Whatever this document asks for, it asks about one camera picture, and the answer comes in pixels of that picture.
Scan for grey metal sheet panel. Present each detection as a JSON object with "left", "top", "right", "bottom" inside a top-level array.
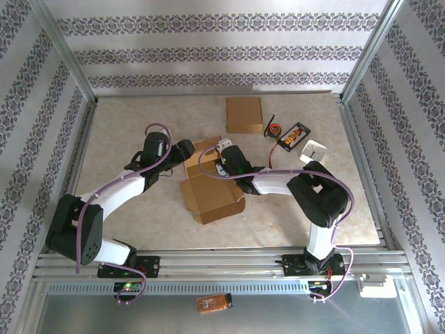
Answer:
[{"left": 31, "top": 292, "right": 420, "bottom": 334}]

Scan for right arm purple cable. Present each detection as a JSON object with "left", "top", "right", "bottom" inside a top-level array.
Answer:
[{"left": 198, "top": 145, "right": 356, "bottom": 303}]

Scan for aluminium rail along wall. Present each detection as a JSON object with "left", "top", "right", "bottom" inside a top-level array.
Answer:
[{"left": 95, "top": 90, "right": 343, "bottom": 99}]

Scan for left aluminium frame post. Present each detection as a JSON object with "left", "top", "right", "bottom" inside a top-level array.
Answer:
[{"left": 29, "top": 0, "right": 97, "bottom": 104}]

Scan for right aluminium frame post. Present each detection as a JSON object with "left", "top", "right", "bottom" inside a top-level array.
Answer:
[{"left": 340, "top": 0, "right": 408, "bottom": 102}]

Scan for left small circuit board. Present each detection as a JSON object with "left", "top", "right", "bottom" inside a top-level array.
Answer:
[{"left": 113, "top": 281, "right": 143, "bottom": 294}]

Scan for aluminium frame post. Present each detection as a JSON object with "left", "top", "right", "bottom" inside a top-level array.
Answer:
[
  {"left": 340, "top": 0, "right": 408, "bottom": 102},
  {"left": 29, "top": 0, "right": 97, "bottom": 104}
]

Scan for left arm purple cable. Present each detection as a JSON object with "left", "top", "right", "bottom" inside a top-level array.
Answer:
[{"left": 74, "top": 123, "right": 173, "bottom": 305}]

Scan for white square clock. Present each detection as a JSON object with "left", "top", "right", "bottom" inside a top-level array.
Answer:
[{"left": 299, "top": 138, "right": 329, "bottom": 165}]

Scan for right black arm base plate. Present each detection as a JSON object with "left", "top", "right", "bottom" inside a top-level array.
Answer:
[{"left": 274, "top": 253, "right": 347, "bottom": 278}]

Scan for orange black tape measure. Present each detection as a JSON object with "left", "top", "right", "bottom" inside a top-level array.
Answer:
[{"left": 263, "top": 113, "right": 283, "bottom": 139}]

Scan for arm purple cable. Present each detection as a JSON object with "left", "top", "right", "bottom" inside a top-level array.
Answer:
[
  {"left": 198, "top": 145, "right": 356, "bottom": 303},
  {"left": 74, "top": 123, "right": 173, "bottom": 305}
]

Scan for left aluminium side rail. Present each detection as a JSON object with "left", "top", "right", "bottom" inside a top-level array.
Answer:
[{"left": 48, "top": 100, "right": 98, "bottom": 253}]

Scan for orange device on rail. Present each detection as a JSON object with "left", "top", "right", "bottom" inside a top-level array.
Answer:
[{"left": 196, "top": 294, "right": 233, "bottom": 316}]

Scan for brown cardboard box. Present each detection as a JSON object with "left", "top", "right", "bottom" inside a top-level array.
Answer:
[
  {"left": 179, "top": 136, "right": 246, "bottom": 226},
  {"left": 225, "top": 97, "right": 264, "bottom": 134}
]

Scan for aluminium mounting rail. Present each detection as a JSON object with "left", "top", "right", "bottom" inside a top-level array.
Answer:
[{"left": 33, "top": 248, "right": 413, "bottom": 279}]

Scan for grey slotted cable duct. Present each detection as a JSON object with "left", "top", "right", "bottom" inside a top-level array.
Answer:
[{"left": 47, "top": 280, "right": 310, "bottom": 294}]

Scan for right aluminium side rail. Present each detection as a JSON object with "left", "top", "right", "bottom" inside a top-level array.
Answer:
[{"left": 335, "top": 93, "right": 406, "bottom": 251}]

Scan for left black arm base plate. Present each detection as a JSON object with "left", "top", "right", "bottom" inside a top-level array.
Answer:
[{"left": 97, "top": 255, "right": 161, "bottom": 279}]

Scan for aluminium side rail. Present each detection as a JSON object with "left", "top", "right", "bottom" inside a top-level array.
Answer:
[
  {"left": 335, "top": 93, "right": 406, "bottom": 251},
  {"left": 48, "top": 100, "right": 98, "bottom": 253}
]

